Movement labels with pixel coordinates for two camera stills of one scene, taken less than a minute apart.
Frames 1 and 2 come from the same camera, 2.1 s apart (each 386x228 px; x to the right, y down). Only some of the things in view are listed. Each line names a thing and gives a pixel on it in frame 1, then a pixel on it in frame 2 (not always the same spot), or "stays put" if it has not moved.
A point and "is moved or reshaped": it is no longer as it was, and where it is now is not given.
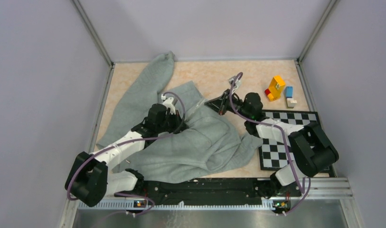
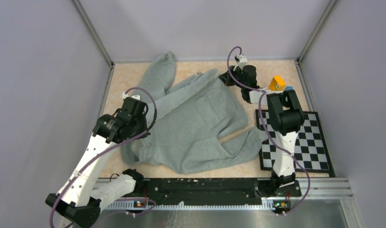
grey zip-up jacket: [210, 145] is moved or reshaped
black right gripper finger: [221, 104] → [228, 79]
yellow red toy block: [274, 92] stays put
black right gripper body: [239, 105] → [238, 74]
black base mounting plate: [211, 190] stays put
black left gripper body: [173, 124] → [139, 125]
